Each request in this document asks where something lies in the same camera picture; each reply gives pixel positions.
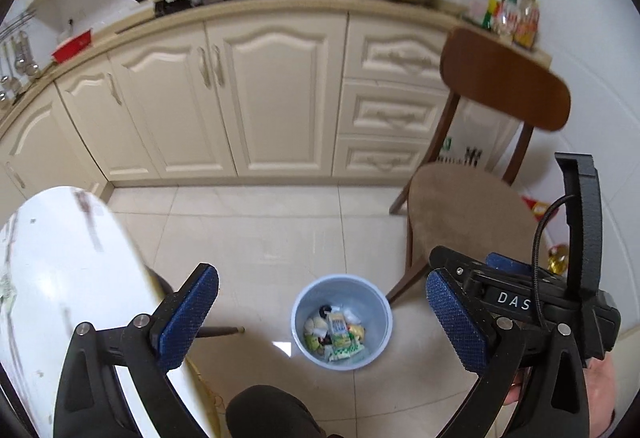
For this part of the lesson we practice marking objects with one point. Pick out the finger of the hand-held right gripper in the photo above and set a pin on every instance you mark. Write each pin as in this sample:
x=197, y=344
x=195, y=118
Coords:
x=510, y=265
x=455, y=260

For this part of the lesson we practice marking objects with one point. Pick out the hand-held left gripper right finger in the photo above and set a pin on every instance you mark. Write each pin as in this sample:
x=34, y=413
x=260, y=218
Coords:
x=455, y=318

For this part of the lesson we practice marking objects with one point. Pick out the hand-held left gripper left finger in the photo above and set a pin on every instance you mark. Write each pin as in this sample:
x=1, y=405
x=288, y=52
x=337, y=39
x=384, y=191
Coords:
x=190, y=318

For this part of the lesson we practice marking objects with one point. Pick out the light blue plastic bin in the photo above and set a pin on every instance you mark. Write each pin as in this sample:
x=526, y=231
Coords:
x=305, y=303

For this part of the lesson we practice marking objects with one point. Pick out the green white milk carton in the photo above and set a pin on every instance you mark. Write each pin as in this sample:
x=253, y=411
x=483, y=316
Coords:
x=339, y=333

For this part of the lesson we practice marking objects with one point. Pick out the person's right hand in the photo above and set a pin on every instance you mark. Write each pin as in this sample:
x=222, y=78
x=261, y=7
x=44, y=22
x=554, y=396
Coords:
x=600, y=393

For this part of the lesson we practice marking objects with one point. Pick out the golden bottle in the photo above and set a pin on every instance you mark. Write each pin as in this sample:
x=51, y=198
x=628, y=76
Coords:
x=557, y=258

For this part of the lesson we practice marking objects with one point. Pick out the red yellow bag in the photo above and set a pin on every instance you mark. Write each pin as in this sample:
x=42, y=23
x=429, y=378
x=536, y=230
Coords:
x=536, y=207

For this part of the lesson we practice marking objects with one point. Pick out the white printed cardboard box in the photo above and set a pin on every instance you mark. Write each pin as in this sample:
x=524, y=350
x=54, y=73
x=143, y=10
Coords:
x=480, y=142

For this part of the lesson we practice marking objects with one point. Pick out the person's leg in dark trousers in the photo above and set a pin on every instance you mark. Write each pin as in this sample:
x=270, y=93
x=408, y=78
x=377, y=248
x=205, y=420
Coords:
x=272, y=413

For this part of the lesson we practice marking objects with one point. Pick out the round white marble table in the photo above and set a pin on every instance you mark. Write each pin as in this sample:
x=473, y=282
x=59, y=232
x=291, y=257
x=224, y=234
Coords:
x=60, y=268

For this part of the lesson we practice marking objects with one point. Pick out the brown wooden chair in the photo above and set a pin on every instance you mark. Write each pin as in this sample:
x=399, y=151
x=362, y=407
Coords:
x=500, y=77

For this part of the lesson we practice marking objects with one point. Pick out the clear red label bottle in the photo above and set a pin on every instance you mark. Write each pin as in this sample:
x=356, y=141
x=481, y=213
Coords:
x=512, y=12
x=529, y=20

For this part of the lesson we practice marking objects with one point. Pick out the red plastic basin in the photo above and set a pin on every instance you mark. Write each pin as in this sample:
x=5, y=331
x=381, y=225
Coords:
x=72, y=46

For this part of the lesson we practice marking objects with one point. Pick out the metal ladle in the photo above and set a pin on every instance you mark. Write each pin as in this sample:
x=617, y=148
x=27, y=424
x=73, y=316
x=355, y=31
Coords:
x=29, y=60

